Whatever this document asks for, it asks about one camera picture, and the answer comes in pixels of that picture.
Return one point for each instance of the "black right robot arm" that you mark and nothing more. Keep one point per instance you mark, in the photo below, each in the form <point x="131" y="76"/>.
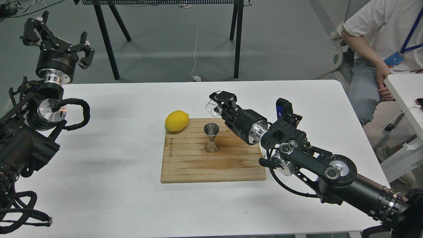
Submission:
<point x="310" y="171"/>

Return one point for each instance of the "white side table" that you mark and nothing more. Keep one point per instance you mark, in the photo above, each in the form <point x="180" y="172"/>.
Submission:
<point x="406" y="89"/>

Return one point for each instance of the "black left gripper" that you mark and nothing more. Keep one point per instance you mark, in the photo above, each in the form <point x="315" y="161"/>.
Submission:
<point x="53" y="58"/>

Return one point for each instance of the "small clear glass cup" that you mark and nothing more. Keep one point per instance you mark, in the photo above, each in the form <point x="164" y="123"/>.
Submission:
<point x="214" y="107"/>

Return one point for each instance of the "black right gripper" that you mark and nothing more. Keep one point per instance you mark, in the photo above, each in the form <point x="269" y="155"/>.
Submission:
<point x="246" y="124"/>

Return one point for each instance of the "black metal table frame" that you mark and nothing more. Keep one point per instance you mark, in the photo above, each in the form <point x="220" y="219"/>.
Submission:
<point x="128" y="22"/>

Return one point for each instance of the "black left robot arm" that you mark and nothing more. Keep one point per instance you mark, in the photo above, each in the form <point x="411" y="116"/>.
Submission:
<point x="39" y="113"/>

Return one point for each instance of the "white office chair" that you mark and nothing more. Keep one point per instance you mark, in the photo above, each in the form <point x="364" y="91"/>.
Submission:
<point x="343" y="61"/>

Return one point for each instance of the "steel jigger measuring cup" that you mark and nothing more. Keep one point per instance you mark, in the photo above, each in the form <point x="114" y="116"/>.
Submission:
<point x="211" y="130"/>

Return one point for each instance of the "yellow lemon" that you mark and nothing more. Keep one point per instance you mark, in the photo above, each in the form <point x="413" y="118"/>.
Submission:
<point x="176" y="121"/>

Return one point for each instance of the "seated person in white shirt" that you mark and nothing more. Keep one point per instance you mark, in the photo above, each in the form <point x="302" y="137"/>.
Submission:
<point x="386" y="36"/>

